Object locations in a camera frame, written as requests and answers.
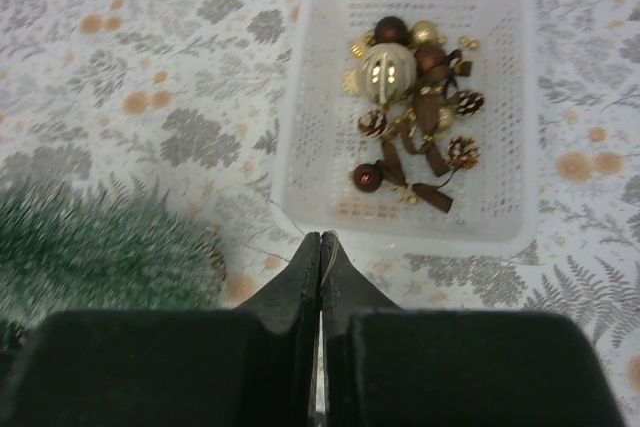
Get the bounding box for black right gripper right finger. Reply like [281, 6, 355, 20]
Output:
[320, 232, 623, 426]

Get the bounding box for white plastic basket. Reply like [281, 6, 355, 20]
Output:
[269, 0, 541, 248]

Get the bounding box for small gold bauble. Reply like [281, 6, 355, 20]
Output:
[409, 20, 440, 48]

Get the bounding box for dark brown bauble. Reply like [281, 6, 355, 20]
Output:
[351, 163, 384, 193]

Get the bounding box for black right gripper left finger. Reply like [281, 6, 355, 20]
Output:
[1, 233, 320, 426]

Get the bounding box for large gold striped bauble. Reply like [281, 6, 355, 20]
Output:
[356, 43, 417, 105]

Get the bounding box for brown ribbon ornaments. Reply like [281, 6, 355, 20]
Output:
[374, 45, 485, 213]

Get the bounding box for small green christmas tree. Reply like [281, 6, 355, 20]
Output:
[1, 183, 226, 351]

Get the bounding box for frosted pine cone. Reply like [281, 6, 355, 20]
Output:
[447, 136, 480, 171]

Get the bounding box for floral patterned table mat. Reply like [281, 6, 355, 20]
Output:
[1, 0, 639, 425]

